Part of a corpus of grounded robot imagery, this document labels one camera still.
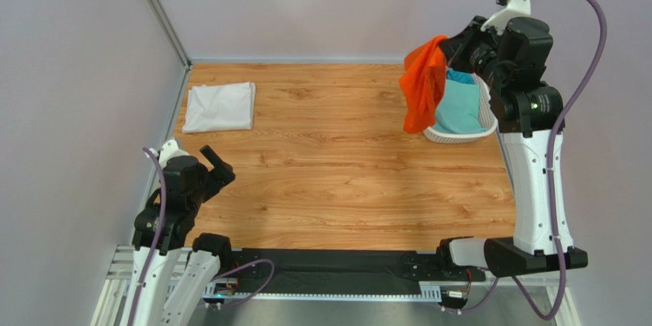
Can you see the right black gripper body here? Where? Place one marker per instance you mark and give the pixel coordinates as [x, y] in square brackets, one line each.
[459, 45]

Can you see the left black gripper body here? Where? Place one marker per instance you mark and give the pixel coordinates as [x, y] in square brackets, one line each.
[199, 193]

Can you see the orange t-shirt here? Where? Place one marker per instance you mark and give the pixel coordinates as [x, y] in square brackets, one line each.
[423, 84]

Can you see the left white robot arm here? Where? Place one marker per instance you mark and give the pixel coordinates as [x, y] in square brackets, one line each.
[160, 233]

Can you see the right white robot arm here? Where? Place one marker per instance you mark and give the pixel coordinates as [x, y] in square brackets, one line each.
[529, 116]

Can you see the blue t-shirt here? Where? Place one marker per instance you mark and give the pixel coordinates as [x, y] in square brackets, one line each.
[460, 77]

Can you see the white plastic laundry basket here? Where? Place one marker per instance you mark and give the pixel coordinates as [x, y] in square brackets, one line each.
[486, 117]

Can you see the teal t-shirt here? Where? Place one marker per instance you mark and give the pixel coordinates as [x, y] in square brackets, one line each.
[458, 112]

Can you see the folded white t-shirt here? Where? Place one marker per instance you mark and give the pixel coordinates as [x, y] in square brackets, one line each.
[220, 108]

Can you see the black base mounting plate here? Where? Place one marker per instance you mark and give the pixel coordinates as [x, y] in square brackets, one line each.
[345, 272]

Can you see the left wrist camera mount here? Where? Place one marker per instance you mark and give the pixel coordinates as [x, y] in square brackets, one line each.
[170, 149]

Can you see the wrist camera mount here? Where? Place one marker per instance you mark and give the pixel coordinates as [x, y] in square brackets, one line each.
[510, 9]
[170, 149]

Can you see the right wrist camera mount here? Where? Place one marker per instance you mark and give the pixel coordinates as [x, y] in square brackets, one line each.
[510, 9]

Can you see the aluminium frame rail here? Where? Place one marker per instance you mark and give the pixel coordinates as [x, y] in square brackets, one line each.
[250, 279]

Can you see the left aluminium corner post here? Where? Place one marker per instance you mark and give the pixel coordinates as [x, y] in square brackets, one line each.
[170, 33]

